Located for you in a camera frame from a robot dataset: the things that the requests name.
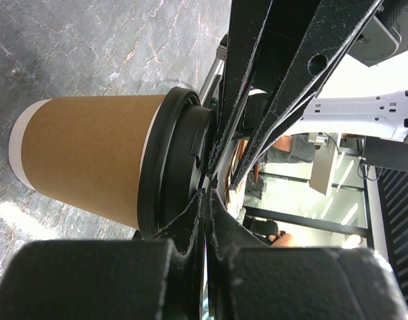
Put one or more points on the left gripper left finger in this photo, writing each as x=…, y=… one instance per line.
x=158, y=278

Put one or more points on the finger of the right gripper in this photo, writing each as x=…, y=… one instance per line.
x=247, y=23
x=329, y=34

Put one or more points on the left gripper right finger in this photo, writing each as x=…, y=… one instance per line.
x=251, y=280

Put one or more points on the black plastic cup lid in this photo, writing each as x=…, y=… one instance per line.
x=175, y=159

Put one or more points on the brown paper cup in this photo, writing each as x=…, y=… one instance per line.
x=85, y=151

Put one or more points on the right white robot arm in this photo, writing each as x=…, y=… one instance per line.
x=384, y=116

